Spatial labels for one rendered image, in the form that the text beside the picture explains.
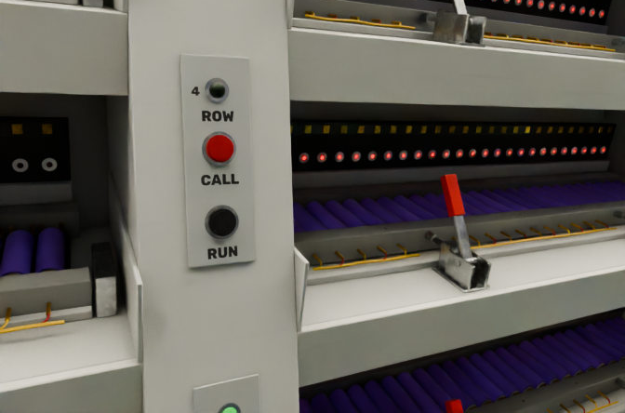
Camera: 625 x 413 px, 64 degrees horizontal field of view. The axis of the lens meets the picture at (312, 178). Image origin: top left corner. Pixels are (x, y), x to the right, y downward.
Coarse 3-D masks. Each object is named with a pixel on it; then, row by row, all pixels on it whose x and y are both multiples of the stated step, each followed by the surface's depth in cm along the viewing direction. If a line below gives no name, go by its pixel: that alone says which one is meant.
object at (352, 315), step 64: (320, 128) 50; (384, 128) 53; (448, 128) 57; (512, 128) 62; (576, 128) 67; (320, 192) 50; (384, 192) 53; (448, 192) 41; (512, 192) 59; (576, 192) 62; (320, 256) 40; (384, 256) 43; (448, 256) 41; (512, 256) 46; (576, 256) 48; (320, 320) 33; (384, 320) 35; (448, 320) 38; (512, 320) 41
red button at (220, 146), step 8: (216, 136) 29; (224, 136) 29; (208, 144) 29; (216, 144) 29; (224, 144) 29; (232, 144) 29; (208, 152) 29; (216, 152) 29; (224, 152) 29; (232, 152) 29; (216, 160) 29; (224, 160) 29
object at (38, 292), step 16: (48, 272) 31; (64, 272) 31; (80, 272) 31; (0, 288) 29; (16, 288) 29; (32, 288) 29; (48, 288) 30; (64, 288) 30; (80, 288) 30; (0, 304) 29; (16, 304) 29; (32, 304) 30; (48, 304) 30; (64, 304) 30; (80, 304) 31
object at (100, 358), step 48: (0, 192) 39; (48, 192) 41; (96, 240) 41; (96, 288) 30; (0, 336) 28; (48, 336) 29; (96, 336) 29; (0, 384) 25; (48, 384) 26; (96, 384) 27
